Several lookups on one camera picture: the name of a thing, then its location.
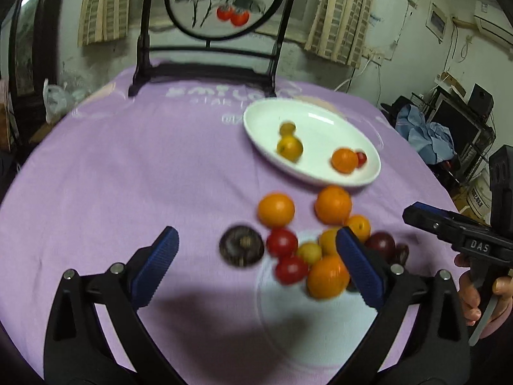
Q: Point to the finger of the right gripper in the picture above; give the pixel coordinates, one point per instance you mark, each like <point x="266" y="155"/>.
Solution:
<point x="459" y="231"/>

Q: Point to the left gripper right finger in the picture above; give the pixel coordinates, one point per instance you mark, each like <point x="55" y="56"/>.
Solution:
<point x="418" y="335"/>

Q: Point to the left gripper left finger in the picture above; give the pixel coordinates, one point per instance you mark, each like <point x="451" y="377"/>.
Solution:
<point x="75" y="348"/>

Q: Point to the dark purple passionfruit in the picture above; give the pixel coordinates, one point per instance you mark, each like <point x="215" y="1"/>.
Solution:
<point x="401" y="254"/>

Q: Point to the dark red plum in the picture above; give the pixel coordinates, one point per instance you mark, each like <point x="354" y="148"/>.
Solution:
<point x="383" y="243"/>

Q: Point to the small orange fruit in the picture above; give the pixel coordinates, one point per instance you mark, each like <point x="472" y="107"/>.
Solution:
<point x="360" y="226"/>
<point x="327" y="241"/>

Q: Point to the red cherry tomato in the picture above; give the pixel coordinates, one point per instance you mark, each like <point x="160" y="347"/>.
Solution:
<point x="290" y="270"/>
<point x="361" y="159"/>
<point x="281" y="242"/>

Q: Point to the large orange mandarin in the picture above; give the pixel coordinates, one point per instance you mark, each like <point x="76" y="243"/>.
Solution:
<point x="344" y="161"/>

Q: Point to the small green longan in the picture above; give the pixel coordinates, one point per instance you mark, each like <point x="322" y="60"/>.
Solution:
<point x="287" y="129"/>
<point x="310" y="252"/>

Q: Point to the small orange kumquat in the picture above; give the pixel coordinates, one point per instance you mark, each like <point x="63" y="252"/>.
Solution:
<point x="275" y="210"/>

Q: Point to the yellow orange fruit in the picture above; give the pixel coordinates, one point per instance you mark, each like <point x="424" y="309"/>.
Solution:
<point x="289" y="147"/>

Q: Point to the dark dried fruit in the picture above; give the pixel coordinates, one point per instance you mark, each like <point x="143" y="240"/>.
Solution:
<point x="241" y="246"/>

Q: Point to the person's right hand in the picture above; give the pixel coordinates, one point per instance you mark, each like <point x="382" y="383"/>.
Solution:
<point x="471" y="299"/>

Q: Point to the white plastic bucket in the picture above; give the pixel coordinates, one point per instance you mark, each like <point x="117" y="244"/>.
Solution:
<point x="479" y="196"/>

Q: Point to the blue clothes pile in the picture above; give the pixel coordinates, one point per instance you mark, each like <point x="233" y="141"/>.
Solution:
<point x="431" y="141"/>

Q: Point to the black metal shelf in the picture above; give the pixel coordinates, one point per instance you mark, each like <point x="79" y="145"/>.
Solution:
<point x="472" y="136"/>

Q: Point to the black speaker box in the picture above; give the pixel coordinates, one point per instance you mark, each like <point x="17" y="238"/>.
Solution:
<point x="481" y="102"/>

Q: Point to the white oval plate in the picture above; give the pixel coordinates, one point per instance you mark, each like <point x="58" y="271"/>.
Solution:
<point x="321" y="132"/>

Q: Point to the purple tablecloth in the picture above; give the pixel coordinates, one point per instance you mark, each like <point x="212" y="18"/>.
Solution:
<point x="106" y="182"/>

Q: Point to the white air conditioner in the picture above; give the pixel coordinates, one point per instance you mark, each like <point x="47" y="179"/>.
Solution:
<point x="493" y="24"/>

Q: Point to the right checkered curtain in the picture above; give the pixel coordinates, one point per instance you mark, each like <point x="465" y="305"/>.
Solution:
<point x="338" y="31"/>

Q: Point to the checkered curtain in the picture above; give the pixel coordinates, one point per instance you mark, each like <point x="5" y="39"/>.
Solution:
<point x="103" y="21"/>
<point x="338" y="31"/>

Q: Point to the white plastic bag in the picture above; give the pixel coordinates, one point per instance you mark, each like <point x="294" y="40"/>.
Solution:
<point x="60" y="100"/>

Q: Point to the left checkered curtain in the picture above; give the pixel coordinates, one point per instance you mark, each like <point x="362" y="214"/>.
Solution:
<point x="103" y="21"/>

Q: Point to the dark framed painting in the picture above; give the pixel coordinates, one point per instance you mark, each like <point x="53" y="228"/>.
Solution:
<point x="32" y="46"/>

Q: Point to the wall power socket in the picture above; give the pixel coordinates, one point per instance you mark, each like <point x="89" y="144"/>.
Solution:
<point x="373" y="55"/>

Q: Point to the wall electrical box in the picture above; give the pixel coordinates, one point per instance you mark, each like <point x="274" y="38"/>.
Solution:
<point x="436" y="22"/>

